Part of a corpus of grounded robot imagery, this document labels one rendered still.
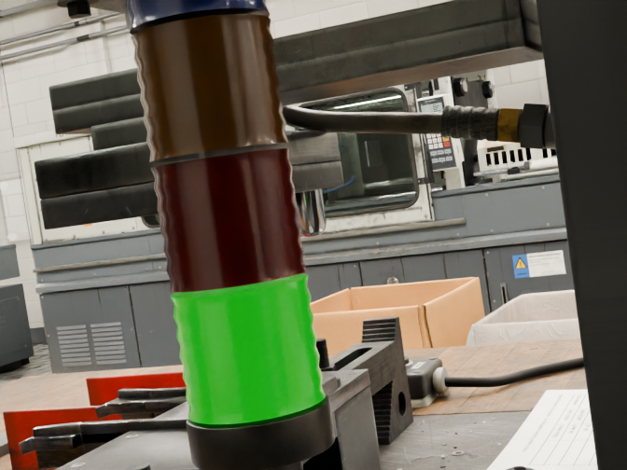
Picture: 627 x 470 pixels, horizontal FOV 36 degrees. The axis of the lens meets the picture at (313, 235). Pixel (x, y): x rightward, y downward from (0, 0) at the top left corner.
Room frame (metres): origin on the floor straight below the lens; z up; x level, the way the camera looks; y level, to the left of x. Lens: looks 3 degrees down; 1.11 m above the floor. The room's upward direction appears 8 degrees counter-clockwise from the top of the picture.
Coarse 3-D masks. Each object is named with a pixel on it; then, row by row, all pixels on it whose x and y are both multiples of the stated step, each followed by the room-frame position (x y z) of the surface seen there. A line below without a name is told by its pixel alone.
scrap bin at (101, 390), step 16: (96, 384) 0.90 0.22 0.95; (112, 384) 0.89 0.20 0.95; (128, 384) 0.89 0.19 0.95; (144, 384) 0.88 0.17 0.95; (160, 384) 0.87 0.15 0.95; (176, 384) 0.87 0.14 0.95; (96, 400) 0.90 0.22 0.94; (16, 416) 0.79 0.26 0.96; (32, 416) 0.79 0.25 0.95; (48, 416) 0.78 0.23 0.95; (64, 416) 0.77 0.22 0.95; (80, 416) 0.77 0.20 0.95; (96, 416) 0.76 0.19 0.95; (112, 416) 0.76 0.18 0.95; (16, 432) 0.79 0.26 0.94; (32, 432) 0.79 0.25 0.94; (16, 448) 0.79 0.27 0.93; (16, 464) 0.80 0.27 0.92; (32, 464) 0.79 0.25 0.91
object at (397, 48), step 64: (512, 0) 0.44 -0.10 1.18; (320, 64) 0.48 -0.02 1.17; (384, 64) 0.47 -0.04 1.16; (448, 64) 0.47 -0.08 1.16; (512, 64) 0.52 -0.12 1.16; (64, 128) 0.54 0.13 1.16; (128, 128) 0.51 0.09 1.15; (64, 192) 0.50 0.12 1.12; (128, 192) 0.48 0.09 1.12; (320, 192) 0.61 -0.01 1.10
